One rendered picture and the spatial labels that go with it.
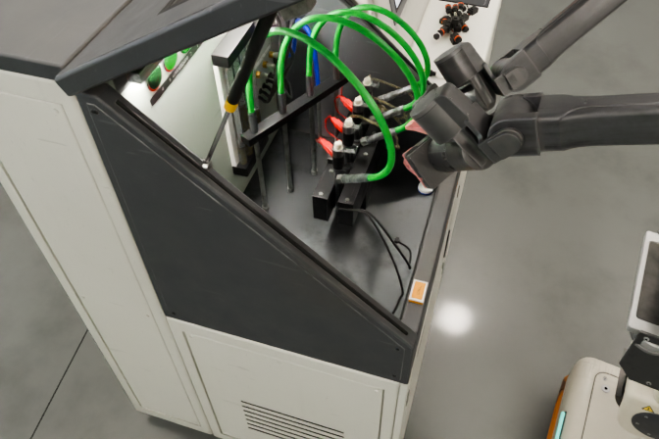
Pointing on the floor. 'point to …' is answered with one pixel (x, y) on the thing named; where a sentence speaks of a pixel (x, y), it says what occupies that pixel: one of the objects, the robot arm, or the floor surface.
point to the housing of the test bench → (83, 161)
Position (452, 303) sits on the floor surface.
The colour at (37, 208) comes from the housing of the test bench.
